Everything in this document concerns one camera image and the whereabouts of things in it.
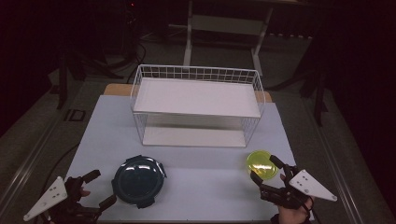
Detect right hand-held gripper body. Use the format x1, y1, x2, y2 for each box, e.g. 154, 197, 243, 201
260, 166, 338, 210

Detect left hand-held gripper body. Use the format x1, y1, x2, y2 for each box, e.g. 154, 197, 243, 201
22, 175, 104, 224

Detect yellow-green translucent plate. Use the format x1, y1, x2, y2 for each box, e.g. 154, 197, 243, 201
246, 149, 279, 181

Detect person's right hand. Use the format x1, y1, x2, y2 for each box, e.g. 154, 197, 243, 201
277, 197, 316, 224

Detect pale blue table mat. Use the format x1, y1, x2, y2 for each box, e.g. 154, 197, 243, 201
64, 94, 316, 222

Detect black floor socket plate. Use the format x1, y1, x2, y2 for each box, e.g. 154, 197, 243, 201
64, 108, 87, 122

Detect black stand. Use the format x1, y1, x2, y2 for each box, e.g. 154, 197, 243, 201
298, 59, 330, 127
56, 43, 87, 110

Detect wooden table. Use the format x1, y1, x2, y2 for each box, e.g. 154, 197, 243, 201
103, 83, 273, 104

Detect thin black floor cable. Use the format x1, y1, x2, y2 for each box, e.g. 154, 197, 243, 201
38, 141, 82, 190

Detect black cable bundle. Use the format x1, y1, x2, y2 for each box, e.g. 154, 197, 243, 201
102, 40, 148, 84

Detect white metal table frame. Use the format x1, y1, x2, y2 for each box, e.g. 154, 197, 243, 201
182, 0, 276, 77

